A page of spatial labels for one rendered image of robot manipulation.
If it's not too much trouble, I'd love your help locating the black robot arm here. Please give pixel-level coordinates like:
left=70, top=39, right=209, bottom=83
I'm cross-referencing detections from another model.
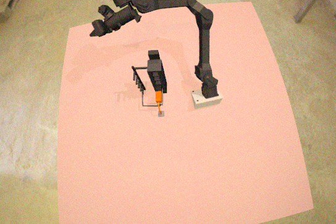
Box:
left=98, top=0, right=219, bottom=99

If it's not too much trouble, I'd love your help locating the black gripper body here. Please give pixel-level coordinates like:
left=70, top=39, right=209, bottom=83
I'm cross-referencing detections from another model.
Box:
left=92, top=12, right=125, bottom=37

